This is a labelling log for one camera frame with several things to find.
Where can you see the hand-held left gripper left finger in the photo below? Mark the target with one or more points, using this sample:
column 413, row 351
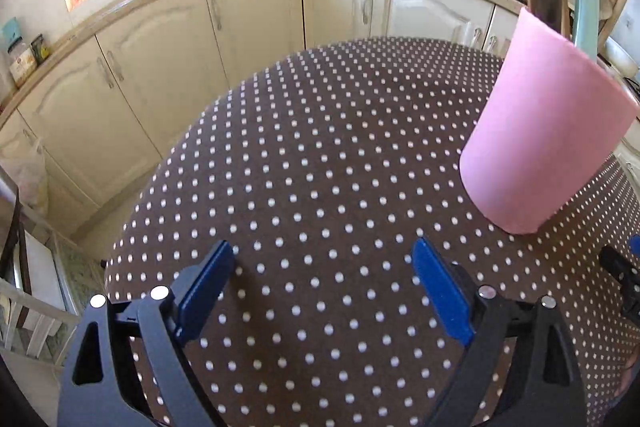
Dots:
column 205, row 292

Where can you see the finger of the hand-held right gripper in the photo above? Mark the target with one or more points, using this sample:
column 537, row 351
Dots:
column 617, row 267

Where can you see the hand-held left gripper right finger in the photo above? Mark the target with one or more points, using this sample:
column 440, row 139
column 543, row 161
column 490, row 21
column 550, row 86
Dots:
column 442, row 292

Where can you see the pink cup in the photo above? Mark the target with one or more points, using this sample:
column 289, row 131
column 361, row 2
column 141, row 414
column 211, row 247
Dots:
column 540, row 132

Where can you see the white wooden rack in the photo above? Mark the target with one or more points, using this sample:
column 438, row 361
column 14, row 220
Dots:
column 35, row 322

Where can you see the brown polka dot tablecloth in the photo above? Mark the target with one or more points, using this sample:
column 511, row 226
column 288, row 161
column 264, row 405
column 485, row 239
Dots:
column 325, row 157

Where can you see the white bowl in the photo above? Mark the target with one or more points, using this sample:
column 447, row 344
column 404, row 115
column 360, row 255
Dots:
column 622, row 57

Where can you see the cream base cabinets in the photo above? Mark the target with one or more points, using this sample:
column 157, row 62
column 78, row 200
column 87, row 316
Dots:
column 250, row 17

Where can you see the glass jar with label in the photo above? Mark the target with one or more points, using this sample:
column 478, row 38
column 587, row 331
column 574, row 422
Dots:
column 22, row 64

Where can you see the small dark jar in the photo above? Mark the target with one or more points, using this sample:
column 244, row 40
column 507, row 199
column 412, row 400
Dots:
column 39, row 48

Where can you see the dark wooden chair frame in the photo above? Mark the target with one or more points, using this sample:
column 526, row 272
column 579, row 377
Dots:
column 12, row 232

